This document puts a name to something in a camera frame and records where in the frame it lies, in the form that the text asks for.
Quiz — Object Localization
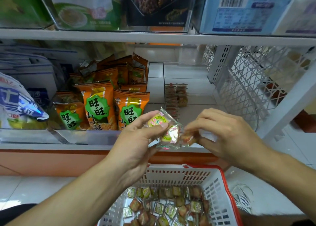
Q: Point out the green white product box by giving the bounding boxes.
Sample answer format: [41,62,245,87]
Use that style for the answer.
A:
[37,0,124,31]

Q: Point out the pile of small snack packets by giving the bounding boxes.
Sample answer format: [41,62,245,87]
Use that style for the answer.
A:
[122,185,210,226]

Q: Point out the blue product box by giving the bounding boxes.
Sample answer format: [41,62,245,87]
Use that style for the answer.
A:
[193,0,307,36]

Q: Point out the dark green product bag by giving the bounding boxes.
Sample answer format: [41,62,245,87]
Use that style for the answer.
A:
[0,0,52,29]

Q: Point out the person's right hand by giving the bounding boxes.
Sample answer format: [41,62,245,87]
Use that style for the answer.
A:
[184,108,270,172]

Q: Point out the clear plastic shelf front guard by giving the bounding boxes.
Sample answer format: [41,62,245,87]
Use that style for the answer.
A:
[0,128,121,145]

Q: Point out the blue white snack bag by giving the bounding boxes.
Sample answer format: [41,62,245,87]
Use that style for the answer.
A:
[0,72,50,124]

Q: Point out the person's black shorts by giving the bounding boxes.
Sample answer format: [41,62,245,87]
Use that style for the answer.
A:
[0,204,38,226]

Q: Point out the person's right shoe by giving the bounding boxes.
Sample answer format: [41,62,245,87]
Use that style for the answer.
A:
[232,184,255,214]

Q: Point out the white basket with red rim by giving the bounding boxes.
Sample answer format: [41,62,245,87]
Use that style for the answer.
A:
[96,164,244,226]

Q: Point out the person's left hand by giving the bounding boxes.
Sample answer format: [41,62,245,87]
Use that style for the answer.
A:
[104,110,171,187]

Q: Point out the person's right forearm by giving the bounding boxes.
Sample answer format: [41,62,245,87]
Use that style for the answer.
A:
[256,147,316,221]

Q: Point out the black product box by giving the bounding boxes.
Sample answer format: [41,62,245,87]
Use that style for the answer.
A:
[122,0,196,33]

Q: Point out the group of orange snack bags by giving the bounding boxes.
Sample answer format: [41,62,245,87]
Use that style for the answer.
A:
[52,54,150,131]

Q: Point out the person's left forearm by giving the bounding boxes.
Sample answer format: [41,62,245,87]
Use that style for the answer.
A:
[7,166,129,226]

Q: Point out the orange shelf base panel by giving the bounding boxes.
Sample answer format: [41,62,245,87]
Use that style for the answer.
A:
[0,149,230,177]

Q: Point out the white perforated side panel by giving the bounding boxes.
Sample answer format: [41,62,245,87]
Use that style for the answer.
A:
[203,45,316,130]

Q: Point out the row of small snack packets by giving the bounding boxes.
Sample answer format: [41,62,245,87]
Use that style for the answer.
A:
[164,83,188,120]

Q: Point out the white metal shelf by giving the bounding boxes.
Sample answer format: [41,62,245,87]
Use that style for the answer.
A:
[0,0,316,152]

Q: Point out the bundle of snack packets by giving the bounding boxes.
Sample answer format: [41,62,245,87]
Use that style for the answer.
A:
[147,107,196,151]

